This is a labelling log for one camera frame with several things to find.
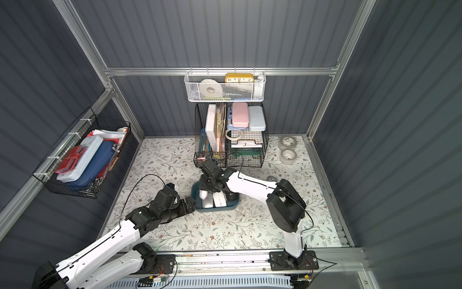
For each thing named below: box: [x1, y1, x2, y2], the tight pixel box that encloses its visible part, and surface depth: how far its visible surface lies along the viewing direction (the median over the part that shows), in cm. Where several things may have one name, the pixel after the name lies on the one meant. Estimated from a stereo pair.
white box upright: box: [205, 104, 217, 153], surface depth 96 cm
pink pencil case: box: [232, 102, 250, 128], surface depth 97 cm
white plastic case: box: [55, 135, 104, 184], surface depth 67 cm
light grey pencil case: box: [247, 105, 266, 132], surface depth 97 cm
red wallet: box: [55, 145, 88, 174], surface depth 64 cm
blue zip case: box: [67, 140, 116, 190], surface depth 68 cm
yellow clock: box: [224, 72, 255, 84], surface depth 90 cm
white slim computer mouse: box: [201, 192, 214, 209], surface depth 92 cm
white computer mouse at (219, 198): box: [212, 190, 227, 208], surface depth 91 cm
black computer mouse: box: [224, 190, 240, 202], surface depth 93 cm
